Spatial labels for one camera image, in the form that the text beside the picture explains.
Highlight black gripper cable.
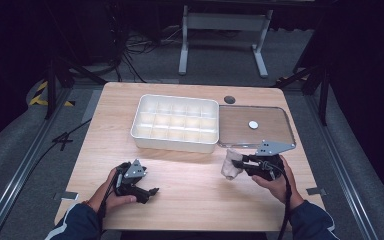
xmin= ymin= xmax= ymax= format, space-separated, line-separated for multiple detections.
xmin=261 ymin=161 xmax=294 ymax=240
xmin=97 ymin=171 xmax=121 ymax=234

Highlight bundle of black floor cables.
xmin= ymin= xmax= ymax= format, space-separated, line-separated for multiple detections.
xmin=111 ymin=19 xmax=184 ymax=84

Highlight black metal stand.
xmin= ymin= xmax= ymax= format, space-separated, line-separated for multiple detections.
xmin=273 ymin=61 xmax=333 ymax=127
xmin=44 ymin=54 xmax=108 ymax=121

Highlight black and yellow floor tape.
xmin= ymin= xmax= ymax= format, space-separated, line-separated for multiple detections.
xmin=28 ymin=80 xmax=76 ymax=108

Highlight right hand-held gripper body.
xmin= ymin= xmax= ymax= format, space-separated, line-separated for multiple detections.
xmin=244 ymin=139 xmax=296 ymax=183

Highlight person's left hand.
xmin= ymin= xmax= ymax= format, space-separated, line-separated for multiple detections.
xmin=85 ymin=166 xmax=138 ymax=214

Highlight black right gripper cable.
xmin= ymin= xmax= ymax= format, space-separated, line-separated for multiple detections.
xmin=261 ymin=161 xmax=294 ymax=240

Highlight thin black floor cable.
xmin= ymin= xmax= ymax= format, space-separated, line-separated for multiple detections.
xmin=29 ymin=118 xmax=93 ymax=174

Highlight white compartment storage box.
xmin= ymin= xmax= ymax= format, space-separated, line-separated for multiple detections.
xmin=130 ymin=93 xmax=220 ymax=155

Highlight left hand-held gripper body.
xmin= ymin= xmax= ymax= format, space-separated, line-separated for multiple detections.
xmin=114 ymin=158 xmax=148 ymax=198

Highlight person's right hand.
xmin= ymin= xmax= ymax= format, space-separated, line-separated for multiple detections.
xmin=251 ymin=156 xmax=305 ymax=210

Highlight grey tape piece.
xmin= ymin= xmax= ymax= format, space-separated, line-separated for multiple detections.
xmin=53 ymin=191 xmax=80 ymax=202
xmin=306 ymin=186 xmax=328 ymax=197

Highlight beige sock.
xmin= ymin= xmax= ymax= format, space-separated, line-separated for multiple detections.
xmin=220 ymin=148 xmax=245 ymax=181

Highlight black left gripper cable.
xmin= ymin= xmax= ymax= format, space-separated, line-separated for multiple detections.
xmin=97 ymin=171 xmax=121 ymax=234

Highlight clear plastic box lid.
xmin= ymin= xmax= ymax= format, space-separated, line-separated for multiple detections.
xmin=217 ymin=104 xmax=297 ymax=149

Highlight white metal table frame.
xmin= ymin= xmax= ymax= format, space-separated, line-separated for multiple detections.
xmin=178 ymin=4 xmax=274 ymax=80

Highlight aluminium floor rail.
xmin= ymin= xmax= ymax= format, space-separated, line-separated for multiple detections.
xmin=303 ymin=94 xmax=379 ymax=240
xmin=0 ymin=87 xmax=74 ymax=240

